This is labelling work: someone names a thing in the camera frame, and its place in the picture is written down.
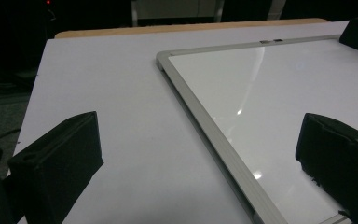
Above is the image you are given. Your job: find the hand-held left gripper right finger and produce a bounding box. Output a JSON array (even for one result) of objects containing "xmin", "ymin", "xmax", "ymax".
[{"xmin": 295, "ymin": 112, "xmax": 358, "ymax": 224}]

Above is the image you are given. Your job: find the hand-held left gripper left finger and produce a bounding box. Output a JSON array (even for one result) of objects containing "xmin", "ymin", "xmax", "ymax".
[{"xmin": 7, "ymin": 110, "xmax": 104, "ymax": 224}]

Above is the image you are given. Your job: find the whiteboard with silver frame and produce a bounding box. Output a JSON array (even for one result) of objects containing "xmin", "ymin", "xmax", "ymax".
[{"xmin": 155, "ymin": 34, "xmax": 358, "ymax": 224}]

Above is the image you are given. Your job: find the dark equipment with red light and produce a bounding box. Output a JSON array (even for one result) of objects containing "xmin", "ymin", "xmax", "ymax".
[{"xmin": 0, "ymin": 0, "xmax": 59, "ymax": 69}]

